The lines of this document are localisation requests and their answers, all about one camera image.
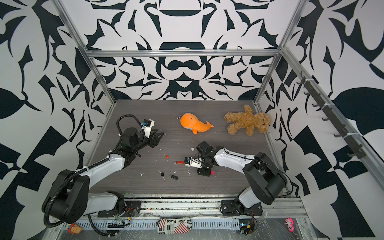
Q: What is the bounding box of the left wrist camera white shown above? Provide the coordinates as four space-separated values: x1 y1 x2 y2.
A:
142 119 155 139

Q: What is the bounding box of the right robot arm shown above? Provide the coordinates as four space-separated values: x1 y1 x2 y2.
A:
197 141 288 209

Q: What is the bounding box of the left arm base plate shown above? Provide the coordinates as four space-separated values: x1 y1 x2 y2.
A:
98 201 142 218

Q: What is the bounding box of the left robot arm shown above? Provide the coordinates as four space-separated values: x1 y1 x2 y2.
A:
42 114 164 228

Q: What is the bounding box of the red yellow toy figure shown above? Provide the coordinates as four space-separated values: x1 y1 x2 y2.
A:
67 223 83 234

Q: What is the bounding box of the pink toy figure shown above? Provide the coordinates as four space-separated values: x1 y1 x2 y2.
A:
285 218 295 233

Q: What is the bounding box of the brown teddy bear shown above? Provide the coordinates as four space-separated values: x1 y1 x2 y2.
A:
225 105 271 136

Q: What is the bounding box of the black wall hook rack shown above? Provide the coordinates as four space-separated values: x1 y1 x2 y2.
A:
299 76 367 160

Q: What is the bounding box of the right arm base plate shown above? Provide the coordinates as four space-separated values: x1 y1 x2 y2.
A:
219 200 263 217

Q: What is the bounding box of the orange plush whale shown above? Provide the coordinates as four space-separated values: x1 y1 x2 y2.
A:
181 113 215 135

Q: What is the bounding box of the small electronics board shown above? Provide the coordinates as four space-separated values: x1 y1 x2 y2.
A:
239 218 258 236

